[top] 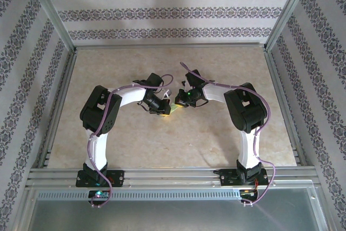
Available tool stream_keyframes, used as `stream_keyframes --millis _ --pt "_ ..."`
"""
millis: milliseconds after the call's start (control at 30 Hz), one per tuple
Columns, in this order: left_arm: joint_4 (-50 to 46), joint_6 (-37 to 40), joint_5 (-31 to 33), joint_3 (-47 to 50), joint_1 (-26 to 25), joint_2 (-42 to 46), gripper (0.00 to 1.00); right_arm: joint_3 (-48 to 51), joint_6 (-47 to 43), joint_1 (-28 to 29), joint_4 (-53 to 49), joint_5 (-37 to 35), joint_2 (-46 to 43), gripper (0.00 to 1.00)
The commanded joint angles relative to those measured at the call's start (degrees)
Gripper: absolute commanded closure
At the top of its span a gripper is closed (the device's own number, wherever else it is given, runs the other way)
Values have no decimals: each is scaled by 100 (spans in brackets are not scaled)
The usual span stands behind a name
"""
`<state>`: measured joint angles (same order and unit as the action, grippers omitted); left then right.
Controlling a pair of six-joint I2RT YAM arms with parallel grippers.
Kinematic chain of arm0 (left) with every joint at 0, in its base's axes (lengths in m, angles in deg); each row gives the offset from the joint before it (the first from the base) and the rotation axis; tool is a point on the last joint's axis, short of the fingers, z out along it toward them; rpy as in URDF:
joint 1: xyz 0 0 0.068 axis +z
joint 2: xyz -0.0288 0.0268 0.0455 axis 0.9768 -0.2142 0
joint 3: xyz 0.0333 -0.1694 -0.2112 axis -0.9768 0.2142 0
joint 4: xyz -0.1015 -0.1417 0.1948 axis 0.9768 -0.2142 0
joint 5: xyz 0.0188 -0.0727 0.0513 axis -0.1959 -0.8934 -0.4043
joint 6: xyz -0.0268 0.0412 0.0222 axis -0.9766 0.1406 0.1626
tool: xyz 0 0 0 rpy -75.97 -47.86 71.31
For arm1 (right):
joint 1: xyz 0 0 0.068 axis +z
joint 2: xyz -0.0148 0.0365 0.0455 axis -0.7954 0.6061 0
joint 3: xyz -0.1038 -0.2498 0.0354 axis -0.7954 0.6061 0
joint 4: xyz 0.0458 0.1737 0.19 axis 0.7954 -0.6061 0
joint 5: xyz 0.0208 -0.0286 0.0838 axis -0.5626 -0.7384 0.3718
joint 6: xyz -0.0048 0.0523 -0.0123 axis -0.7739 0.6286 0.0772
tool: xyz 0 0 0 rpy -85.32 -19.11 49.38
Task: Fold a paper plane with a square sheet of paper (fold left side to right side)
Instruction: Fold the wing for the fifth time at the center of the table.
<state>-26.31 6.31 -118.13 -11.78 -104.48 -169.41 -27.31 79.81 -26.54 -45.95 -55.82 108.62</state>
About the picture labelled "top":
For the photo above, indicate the aluminium rail along patterned wall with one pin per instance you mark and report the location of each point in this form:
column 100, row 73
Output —
column 170, row 45

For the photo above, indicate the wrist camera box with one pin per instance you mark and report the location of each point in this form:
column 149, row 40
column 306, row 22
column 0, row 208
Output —
column 184, row 82
column 166, row 94

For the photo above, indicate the long aluminium mounting rail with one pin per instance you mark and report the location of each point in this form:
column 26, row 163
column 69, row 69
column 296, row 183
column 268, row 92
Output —
column 173, row 177

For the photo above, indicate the green paper sheet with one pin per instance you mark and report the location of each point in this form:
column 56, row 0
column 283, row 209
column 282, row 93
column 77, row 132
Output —
column 174, row 108

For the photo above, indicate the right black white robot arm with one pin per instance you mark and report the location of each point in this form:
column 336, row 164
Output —
column 243, row 106

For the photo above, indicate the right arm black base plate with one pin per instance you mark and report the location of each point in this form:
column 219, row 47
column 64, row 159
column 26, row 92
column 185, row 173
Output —
column 227, row 179

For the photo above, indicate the right aluminium side rail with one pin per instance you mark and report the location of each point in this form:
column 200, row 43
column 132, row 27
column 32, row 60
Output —
column 276, row 79

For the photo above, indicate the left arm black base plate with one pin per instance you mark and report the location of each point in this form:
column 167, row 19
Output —
column 119, row 178

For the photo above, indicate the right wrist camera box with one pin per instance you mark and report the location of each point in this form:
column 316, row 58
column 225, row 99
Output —
column 184, row 82

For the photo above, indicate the left aluminium side rail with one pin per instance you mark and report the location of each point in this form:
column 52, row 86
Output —
column 64, row 85

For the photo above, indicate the grey metal sheet panel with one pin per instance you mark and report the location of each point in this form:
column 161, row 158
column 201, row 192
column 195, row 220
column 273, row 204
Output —
column 173, row 214

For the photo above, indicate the right aluminium corner post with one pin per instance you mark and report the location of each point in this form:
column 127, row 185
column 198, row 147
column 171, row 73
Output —
column 289, row 9

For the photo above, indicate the aluminium side rail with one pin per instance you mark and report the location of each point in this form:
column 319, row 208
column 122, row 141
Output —
column 64, row 85
column 276, row 79

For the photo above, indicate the circuit board with green light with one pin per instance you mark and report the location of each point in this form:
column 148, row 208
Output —
column 98, row 194

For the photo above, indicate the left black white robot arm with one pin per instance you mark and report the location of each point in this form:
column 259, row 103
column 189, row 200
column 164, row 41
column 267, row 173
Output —
column 100, row 109

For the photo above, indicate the aluminium corner post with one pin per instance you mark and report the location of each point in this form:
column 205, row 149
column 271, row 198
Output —
column 50, row 9
column 289, row 9

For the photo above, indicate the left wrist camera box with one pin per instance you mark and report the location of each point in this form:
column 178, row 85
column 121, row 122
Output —
column 166, row 94

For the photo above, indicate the left aluminium corner post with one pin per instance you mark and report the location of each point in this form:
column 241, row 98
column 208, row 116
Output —
column 50, row 9

